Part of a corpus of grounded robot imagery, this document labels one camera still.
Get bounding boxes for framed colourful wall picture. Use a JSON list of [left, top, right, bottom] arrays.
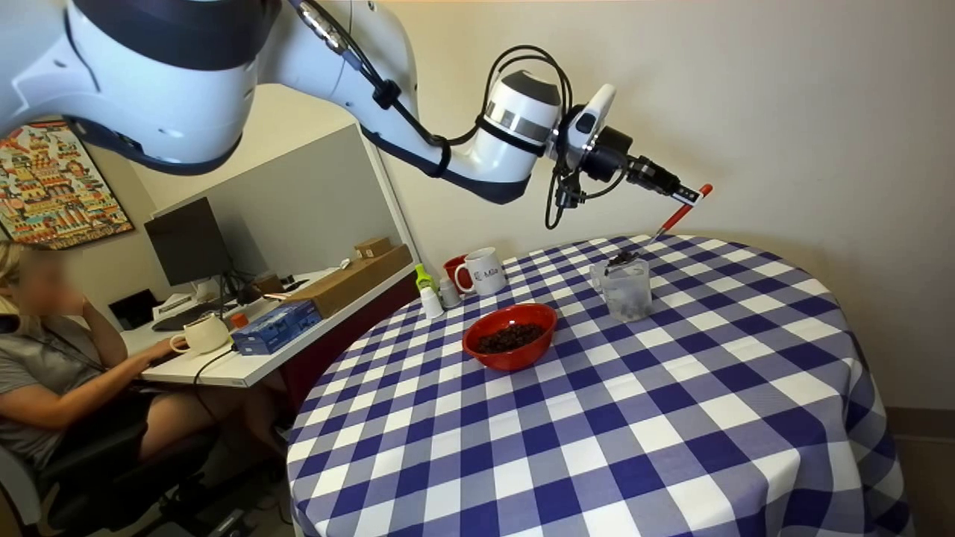
[[0, 118, 133, 251]]

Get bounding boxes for white teapot mug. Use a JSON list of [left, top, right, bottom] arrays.
[[169, 314, 232, 355]]

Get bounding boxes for red mug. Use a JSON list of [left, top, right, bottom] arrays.
[[445, 256, 475, 296]]

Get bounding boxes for grey desk partition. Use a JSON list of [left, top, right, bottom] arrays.
[[154, 124, 407, 284]]

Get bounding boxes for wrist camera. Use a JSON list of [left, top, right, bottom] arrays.
[[556, 84, 614, 166]]

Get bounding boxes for white desk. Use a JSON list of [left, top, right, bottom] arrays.
[[144, 247, 411, 387]]

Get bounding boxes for blue box on desk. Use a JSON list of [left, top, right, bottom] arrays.
[[232, 302, 320, 355]]

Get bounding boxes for seated person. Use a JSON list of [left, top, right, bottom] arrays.
[[0, 241, 283, 469]]

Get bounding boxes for coffee beans in bowl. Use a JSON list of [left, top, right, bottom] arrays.
[[475, 324, 544, 353]]

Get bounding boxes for small white bottle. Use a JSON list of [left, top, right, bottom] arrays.
[[421, 285, 445, 321]]

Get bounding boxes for cardboard box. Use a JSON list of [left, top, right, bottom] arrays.
[[292, 245, 411, 315]]

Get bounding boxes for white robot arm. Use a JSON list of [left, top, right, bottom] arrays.
[[0, 0, 698, 203]]

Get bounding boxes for office chair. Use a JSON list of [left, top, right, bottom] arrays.
[[0, 397, 229, 537]]

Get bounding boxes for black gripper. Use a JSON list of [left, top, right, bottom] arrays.
[[586, 129, 702, 205]]

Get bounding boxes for red plastic bowl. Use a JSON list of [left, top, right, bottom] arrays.
[[463, 305, 557, 372]]

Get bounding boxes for blue white checkered tablecloth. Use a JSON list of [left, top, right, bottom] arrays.
[[286, 235, 912, 537]]

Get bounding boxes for black computer monitor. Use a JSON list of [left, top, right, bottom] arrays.
[[145, 197, 232, 284]]

